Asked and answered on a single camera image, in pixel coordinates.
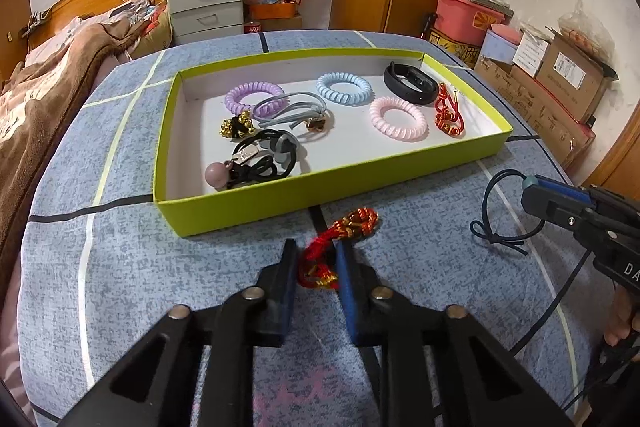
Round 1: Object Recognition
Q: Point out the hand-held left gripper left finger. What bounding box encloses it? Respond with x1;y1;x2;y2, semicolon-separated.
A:
60;238;301;427

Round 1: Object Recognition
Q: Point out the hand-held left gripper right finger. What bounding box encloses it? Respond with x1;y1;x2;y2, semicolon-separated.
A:
334;239;573;427

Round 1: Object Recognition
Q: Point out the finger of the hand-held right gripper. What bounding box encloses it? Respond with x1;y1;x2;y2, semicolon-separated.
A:
520;184;584;231
535;175;597;208

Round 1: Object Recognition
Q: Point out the red knotted bracelet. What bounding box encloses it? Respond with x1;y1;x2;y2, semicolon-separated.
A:
434;83;465;138
297;206;380;292

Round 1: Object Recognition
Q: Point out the dark blue elastic cord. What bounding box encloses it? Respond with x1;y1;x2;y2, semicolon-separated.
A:
470;169;543;258

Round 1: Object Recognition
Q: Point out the pink ball black hair tie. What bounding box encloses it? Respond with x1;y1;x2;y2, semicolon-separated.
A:
205;142;281;194

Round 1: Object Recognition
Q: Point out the green cardboard box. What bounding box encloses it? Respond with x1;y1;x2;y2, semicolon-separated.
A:
152;48;515;239

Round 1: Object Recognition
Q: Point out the black and grey hair tie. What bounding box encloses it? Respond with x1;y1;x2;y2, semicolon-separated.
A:
235;128;311;180

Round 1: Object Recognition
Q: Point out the pink coil hair tie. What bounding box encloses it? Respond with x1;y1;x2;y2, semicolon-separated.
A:
369;96;427;142

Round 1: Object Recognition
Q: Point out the gold bells hair tie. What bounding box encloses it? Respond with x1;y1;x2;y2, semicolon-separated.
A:
221;111;257;141

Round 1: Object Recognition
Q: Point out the blue coil hair tie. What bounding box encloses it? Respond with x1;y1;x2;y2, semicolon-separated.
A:
316;73;373;108

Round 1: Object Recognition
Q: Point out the person's right forearm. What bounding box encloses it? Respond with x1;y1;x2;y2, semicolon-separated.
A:
585;347;640;427

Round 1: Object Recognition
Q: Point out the person's right hand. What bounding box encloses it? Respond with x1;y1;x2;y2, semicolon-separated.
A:
602;284;640;348

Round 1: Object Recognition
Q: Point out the wooden door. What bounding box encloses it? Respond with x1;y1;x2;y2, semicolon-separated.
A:
582;107;640;190
0;0;31;70

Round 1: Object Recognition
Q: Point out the flat cardboard box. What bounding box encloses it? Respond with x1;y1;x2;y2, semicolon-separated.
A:
472;57;598;170

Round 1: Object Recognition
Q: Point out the open cardboard box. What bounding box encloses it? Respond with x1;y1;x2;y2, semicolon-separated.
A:
535;27;618;122

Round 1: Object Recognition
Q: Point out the white box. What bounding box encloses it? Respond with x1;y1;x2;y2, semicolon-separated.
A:
512;32;553;78

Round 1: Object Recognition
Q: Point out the blue box with pink lid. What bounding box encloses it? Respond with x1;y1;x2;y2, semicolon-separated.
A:
482;24;526;65

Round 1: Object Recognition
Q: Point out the clear plastic bag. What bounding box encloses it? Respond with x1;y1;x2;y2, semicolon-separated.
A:
557;0;616;58

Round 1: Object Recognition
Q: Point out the patterned yellow black box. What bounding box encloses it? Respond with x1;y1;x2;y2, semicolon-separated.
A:
430;27;483;68

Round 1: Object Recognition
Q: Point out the black smart band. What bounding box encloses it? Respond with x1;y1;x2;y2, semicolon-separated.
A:
383;62;437;106

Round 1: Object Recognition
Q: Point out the pink plastic bin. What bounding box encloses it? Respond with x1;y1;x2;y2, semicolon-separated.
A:
432;0;493;45

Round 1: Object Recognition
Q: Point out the orange box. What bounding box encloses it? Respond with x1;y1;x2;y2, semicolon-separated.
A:
248;2;303;22

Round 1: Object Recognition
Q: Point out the grey drawer nightstand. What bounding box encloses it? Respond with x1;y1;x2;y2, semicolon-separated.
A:
165;0;246;48

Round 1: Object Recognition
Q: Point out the brown blanket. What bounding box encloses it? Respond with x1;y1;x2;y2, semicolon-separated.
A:
0;14;146;303

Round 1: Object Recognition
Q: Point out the floral pillow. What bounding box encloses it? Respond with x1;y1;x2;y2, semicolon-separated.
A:
110;0;172;58

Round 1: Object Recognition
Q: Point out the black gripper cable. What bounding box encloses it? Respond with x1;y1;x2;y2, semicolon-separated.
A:
507;249;598;358

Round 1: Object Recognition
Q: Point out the purple coil hair tie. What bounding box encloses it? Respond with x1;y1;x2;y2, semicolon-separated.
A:
225;82;285;115

